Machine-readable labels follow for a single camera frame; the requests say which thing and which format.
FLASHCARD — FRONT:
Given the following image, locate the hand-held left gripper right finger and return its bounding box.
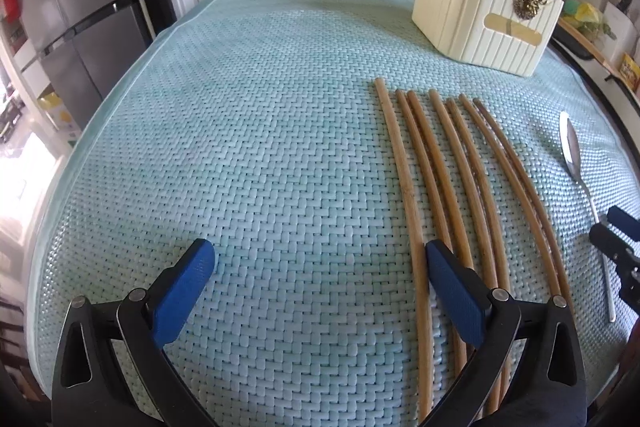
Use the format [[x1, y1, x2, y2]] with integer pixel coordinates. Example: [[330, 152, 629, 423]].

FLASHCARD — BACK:
[[420, 239, 588, 427]]

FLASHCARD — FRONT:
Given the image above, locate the metal spoon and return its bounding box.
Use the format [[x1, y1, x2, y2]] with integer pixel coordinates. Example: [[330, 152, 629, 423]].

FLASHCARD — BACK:
[[558, 111, 617, 324]]

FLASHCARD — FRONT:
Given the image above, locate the yellow packet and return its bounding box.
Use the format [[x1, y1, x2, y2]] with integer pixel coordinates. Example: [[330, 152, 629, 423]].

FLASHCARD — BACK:
[[619, 53, 640, 90]]

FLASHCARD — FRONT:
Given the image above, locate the steel refrigerator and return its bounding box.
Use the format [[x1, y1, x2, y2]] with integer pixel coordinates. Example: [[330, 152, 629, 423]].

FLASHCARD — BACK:
[[12, 0, 153, 120]]

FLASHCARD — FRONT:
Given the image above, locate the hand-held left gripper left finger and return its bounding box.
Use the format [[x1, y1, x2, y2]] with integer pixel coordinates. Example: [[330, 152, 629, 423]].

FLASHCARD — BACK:
[[51, 238, 217, 427]]

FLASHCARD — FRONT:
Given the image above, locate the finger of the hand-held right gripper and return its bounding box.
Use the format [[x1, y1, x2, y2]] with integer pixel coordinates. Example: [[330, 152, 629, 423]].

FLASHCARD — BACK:
[[588, 222, 640, 267], [607, 205, 640, 234]]

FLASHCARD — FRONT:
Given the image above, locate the yellow box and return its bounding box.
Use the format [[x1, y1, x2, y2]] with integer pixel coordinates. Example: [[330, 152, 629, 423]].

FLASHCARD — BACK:
[[39, 93, 82, 140]]

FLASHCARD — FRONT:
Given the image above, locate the yellow green bundle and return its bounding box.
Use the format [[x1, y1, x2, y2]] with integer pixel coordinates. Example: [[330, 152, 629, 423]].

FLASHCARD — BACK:
[[560, 0, 618, 40]]

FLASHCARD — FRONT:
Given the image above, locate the light green woven mat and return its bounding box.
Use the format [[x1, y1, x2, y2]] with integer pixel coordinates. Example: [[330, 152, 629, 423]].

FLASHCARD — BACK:
[[27, 0, 632, 427]]

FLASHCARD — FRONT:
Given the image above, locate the cream ribbed utensil holder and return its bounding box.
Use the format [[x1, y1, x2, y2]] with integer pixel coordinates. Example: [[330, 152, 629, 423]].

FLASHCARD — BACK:
[[411, 0, 565, 78]]

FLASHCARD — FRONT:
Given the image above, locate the white carton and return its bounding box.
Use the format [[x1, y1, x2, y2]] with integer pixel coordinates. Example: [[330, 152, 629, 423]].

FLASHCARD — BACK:
[[602, 2, 637, 54]]

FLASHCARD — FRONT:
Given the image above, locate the row of wooden chopsticks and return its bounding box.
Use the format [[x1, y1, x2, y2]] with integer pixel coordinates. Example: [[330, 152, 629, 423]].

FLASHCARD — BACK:
[[374, 78, 576, 423]]

